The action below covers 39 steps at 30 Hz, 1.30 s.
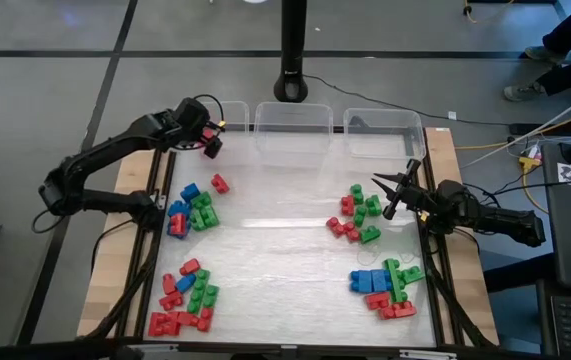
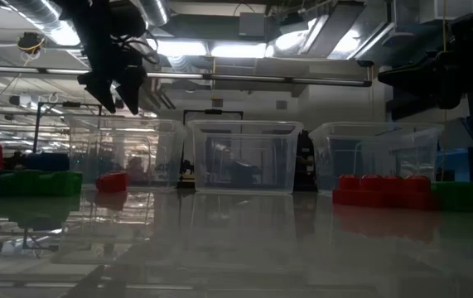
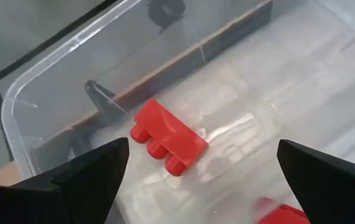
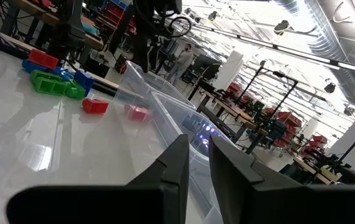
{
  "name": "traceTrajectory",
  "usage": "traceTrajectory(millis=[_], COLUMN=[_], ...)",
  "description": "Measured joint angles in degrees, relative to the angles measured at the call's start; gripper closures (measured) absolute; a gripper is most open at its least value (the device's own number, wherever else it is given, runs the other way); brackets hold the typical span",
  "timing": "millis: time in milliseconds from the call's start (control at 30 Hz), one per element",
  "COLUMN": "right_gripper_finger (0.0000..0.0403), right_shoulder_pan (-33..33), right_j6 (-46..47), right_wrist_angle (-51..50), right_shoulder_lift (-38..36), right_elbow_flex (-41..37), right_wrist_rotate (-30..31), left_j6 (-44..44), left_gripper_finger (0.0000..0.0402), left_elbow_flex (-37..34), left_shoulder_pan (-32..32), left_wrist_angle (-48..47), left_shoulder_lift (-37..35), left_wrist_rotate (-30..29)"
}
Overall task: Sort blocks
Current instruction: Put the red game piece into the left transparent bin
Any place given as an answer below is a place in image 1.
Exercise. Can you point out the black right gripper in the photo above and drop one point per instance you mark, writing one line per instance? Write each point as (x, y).
(410, 192)

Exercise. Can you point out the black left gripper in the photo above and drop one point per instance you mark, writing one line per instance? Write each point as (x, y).
(192, 120)

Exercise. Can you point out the long green toy block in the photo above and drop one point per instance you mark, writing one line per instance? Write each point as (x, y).
(198, 291)
(394, 280)

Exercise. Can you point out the large red toy block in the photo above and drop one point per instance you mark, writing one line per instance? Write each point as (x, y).
(164, 323)

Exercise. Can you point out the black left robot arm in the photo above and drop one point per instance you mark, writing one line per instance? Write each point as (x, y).
(110, 151)

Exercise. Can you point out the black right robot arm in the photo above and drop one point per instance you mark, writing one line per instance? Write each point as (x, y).
(490, 215)

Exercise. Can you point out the clear plastic bin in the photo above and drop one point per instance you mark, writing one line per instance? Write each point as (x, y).
(237, 120)
(385, 130)
(292, 125)

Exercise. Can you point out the white round object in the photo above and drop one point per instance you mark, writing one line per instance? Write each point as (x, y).
(255, 1)

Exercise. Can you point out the yellow power plug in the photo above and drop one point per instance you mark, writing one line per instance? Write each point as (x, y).
(530, 162)

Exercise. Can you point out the white power adapter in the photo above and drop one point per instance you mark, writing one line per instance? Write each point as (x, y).
(533, 150)

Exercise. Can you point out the person's shoe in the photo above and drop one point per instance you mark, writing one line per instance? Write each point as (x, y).
(542, 52)
(522, 91)

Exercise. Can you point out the black aluminium frame rail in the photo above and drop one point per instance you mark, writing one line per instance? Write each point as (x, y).
(151, 260)
(432, 150)

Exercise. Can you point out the black frame bracket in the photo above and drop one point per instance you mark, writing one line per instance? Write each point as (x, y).
(360, 121)

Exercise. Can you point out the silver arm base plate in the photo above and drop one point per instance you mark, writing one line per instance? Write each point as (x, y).
(159, 201)

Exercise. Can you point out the black camera pole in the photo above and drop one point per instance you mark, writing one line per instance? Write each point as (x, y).
(292, 50)

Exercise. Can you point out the silver frame bracket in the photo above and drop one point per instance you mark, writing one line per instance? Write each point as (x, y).
(427, 354)
(157, 346)

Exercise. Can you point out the black frame bar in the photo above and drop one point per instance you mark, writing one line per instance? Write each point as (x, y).
(40, 350)

